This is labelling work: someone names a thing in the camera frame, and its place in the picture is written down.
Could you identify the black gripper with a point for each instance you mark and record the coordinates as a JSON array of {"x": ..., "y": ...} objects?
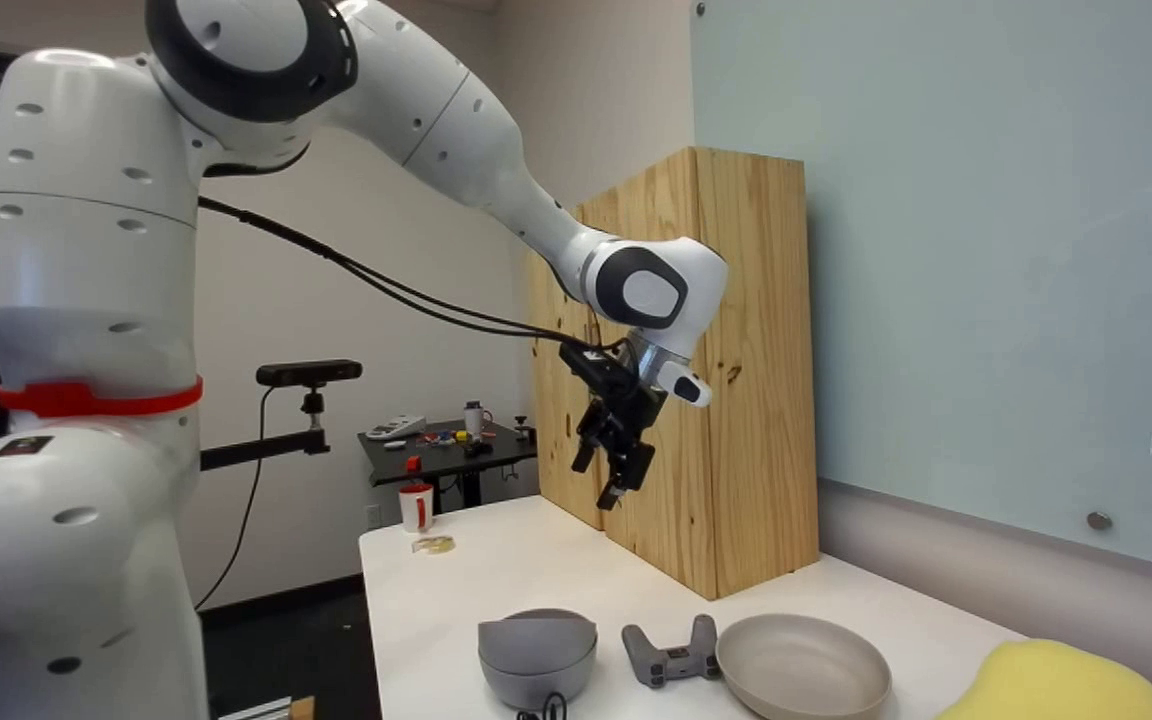
[{"x": 627, "y": 418}]

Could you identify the grey bowl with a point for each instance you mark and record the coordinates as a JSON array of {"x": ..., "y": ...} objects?
[
  {"x": 538, "y": 629},
  {"x": 538, "y": 679}
]

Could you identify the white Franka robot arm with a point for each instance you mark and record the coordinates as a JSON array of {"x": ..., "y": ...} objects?
[{"x": 80, "y": 264}]

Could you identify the small beige plate bowl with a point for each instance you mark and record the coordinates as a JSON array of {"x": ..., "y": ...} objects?
[{"x": 802, "y": 664}]

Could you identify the small white bottle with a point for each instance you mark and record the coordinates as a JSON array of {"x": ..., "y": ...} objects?
[{"x": 472, "y": 418}]

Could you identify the black table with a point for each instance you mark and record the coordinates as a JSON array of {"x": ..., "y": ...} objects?
[{"x": 448, "y": 457}]

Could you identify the small round tape roll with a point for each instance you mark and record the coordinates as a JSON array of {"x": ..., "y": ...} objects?
[{"x": 434, "y": 541}]

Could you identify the red-white small bottle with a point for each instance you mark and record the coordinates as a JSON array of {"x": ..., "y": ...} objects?
[{"x": 417, "y": 507}]

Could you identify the grey game controller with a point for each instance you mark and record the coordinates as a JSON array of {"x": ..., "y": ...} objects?
[{"x": 670, "y": 659}]

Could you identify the glass whiteboard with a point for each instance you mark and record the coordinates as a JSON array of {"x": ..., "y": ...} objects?
[{"x": 1003, "y": 264}]

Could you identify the yellow cloth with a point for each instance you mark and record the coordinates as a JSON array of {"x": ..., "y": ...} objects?
[{"x": 1049, "y": 681}]

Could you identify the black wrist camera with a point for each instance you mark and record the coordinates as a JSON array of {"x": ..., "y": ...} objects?
[{"x": 599, "y": 367}]

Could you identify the black stereo camera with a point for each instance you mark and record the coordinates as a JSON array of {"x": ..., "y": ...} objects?
[{"x": 309, "y": 373}]

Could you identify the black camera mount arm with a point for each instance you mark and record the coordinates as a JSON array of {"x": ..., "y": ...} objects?
[{"x": 268, "y": 444}]

